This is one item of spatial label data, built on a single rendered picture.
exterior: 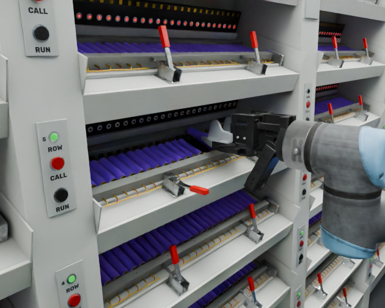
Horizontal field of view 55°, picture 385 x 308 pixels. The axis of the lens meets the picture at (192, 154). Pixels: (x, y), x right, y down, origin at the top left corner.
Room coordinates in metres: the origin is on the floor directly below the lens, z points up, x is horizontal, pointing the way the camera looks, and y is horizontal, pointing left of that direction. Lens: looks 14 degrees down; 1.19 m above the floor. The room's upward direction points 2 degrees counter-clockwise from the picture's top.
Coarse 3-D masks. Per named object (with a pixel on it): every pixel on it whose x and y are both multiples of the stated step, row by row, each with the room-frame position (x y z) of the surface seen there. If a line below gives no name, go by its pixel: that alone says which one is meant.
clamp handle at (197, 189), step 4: (176, 180) 0.63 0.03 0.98; (176, 184) 0.62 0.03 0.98; (180, 184) 0.62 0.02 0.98; (184, 184) 0.62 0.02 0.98; (188, 188) 0.60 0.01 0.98; (192, 188) 0.60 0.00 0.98; (196, 188) 0.59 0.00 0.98; (200, 188) 0.59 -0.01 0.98; (204, 188) 0.59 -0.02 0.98; (196, 192) 0.59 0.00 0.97; (200, 192) 0.58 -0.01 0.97; (204, 192) 0.58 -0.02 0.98; (208, 192) 0.59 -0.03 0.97
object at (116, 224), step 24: (192, 120) 0.89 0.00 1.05; (216, 168) 0.75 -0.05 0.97; (240, 168) 0.78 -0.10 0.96; (192, 192) 0.65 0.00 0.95; (216, 192) 0.70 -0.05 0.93; (96, 216) 0.49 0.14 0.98; (120, 216) 0.54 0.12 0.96; (144, 216) 0.56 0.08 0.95; (168, 216) 0.61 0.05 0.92; (120, 240) 0.53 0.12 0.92
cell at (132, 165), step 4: (120, 156) 0.68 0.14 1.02; (124, 156) 0.68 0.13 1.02; (120, 160) 0.68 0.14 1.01; (124, 160) 0.67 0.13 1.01; (128, 160) 0.67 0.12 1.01; (128, 164) 0.66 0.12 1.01; (132, 164) 0.66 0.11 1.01; (136, 164) 0.66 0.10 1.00; (132, 168) 0.65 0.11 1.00; (136, 168) 0.65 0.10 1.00; (140, 168) 0.65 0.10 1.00; (136, 172) 0.65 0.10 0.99
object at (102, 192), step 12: (204, 156) 0.74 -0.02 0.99; (216, 156) 0.76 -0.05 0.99; (228, 156) 0.79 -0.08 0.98; (156, 168) 0.66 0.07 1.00; (168, 168) 0.67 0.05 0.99; (180, 168) 0.68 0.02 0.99; (192, 168) 0.71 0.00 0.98; (120, 180) 0.59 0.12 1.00; (132, 180) 0.60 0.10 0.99; (144, 180) 0.62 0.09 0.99; (156, 180) 0.64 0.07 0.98; (96, 192) 0.55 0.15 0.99; (108, 192) 0.56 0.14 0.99; (120, 192) 0.58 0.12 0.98; (144, 192) 0.60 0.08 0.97
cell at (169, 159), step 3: (150, 147) 0.74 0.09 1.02; (153, 147) 0.74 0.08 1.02; (156, 147) 0.74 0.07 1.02; (153, 150) 0.74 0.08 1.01; (156, 150) 0.73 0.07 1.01; (159, 150) 0.73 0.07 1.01; (156, 153) 0.73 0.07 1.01; (159, 153) 0.73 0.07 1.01; (162, 153) 0.72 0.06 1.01; (165, 153) 0.73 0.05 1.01; (162, 156) 0.72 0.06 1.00; (165, 156) 0.72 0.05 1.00; (168, 156) 0.72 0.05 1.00; (165, 159) 0.71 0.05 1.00; (168, 159) 0.71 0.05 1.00; (171, 159) 0.71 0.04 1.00; (174, 159) 0.71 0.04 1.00; (168, 162) 0.71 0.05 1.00; (171, 162) 0.71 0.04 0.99
